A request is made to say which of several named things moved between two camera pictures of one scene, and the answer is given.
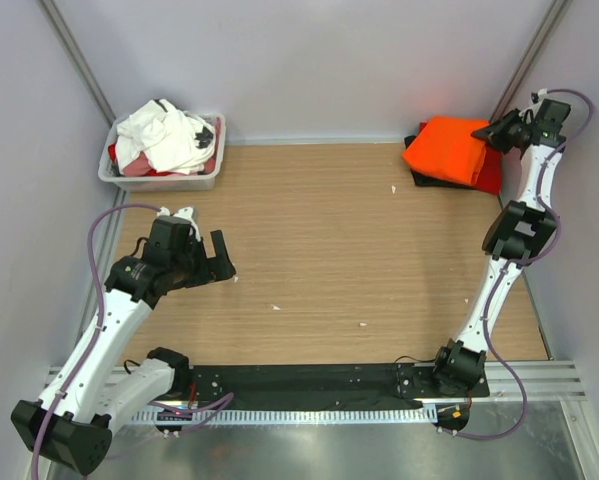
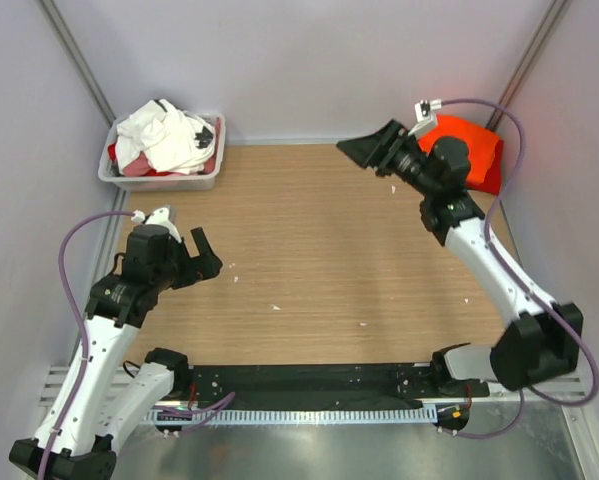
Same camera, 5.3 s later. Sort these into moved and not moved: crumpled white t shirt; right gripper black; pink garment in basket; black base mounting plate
Moved: right gripper black
Not moved: pink garment in basket; crumpled white t shirt; black base mounting plate
